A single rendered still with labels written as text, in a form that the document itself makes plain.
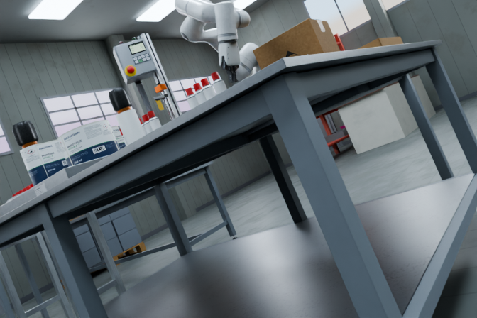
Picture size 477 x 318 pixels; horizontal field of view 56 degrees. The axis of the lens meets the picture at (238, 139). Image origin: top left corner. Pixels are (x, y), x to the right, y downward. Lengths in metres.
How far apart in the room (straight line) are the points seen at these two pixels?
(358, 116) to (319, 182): 6.65
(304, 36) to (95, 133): 0.95
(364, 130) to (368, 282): 6.65
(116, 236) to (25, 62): 3.67
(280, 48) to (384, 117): 5.49
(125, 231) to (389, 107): 4.40
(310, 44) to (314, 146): 1.12
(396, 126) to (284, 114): 6.52
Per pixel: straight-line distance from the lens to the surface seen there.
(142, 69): 2.40
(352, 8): 10.86
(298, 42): 1.99
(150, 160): 1.17
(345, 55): 1.12
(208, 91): 2.02
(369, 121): 7.49
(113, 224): 6.68
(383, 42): 1.56
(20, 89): 8.46
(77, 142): 1.73
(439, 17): 10.39
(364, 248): 0.94
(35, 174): 1.98
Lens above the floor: 0.69
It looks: 2 degrees up
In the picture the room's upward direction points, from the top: 23 degrees counter-clockwise
